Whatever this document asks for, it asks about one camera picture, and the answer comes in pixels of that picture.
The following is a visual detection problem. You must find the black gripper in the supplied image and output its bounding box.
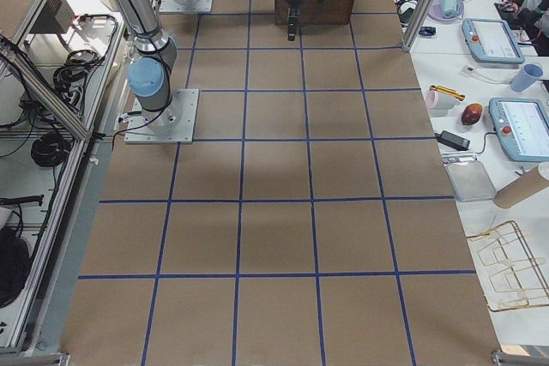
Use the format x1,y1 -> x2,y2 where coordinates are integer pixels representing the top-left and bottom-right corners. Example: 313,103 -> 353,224
284,0 -> 306,41

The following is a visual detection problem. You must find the teal cup on plate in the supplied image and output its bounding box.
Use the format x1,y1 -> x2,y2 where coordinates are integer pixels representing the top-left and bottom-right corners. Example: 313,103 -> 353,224
439,0 -> 459,19

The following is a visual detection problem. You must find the near teach pendant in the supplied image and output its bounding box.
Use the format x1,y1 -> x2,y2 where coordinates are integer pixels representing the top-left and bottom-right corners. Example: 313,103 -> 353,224
488,98 -> 548,162

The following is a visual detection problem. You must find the gold wire rack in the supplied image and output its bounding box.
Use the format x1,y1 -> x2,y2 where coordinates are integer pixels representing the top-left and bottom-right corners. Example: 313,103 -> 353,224
467,220 -> 548,313

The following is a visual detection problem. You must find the far teach pendant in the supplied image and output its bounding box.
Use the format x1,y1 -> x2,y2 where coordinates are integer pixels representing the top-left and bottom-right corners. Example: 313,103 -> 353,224
462,18 -> 525,64

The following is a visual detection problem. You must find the purple plate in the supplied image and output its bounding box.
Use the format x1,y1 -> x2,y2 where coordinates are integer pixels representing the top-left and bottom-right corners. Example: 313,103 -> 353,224
428,0 -> 464,22

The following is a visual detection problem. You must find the red mango fruit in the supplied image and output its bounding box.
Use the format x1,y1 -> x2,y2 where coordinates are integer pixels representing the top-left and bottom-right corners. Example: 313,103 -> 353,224
461,103 -> 483,126

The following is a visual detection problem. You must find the light blue plastic cup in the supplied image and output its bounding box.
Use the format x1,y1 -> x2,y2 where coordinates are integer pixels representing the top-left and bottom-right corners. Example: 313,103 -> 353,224
510,63 -> 544,93

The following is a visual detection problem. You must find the pink mug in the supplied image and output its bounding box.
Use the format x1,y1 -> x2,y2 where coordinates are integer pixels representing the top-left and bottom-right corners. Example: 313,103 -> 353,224
425,90 -> 460,117

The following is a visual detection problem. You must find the black power adapter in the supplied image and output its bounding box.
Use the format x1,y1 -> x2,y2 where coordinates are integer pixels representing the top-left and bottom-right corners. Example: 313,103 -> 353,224
435,130 -> 470,151

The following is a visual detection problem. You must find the teach pendant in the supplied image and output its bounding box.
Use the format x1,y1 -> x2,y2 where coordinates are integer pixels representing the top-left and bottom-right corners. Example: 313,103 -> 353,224
488,98 -> 548,162
462,18 -> 525,64

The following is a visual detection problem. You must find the cardboard tube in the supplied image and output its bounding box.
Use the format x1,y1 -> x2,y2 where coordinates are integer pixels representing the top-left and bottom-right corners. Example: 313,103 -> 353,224
493,162 -> 548,208

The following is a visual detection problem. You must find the gold cylinder tool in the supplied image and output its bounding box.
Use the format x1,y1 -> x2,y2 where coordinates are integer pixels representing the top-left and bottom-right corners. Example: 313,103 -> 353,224
430,85 -> 465,101

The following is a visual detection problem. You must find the grey control box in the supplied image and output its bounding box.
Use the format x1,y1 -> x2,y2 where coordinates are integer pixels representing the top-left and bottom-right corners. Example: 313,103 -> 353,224
29,0 -> 76,35

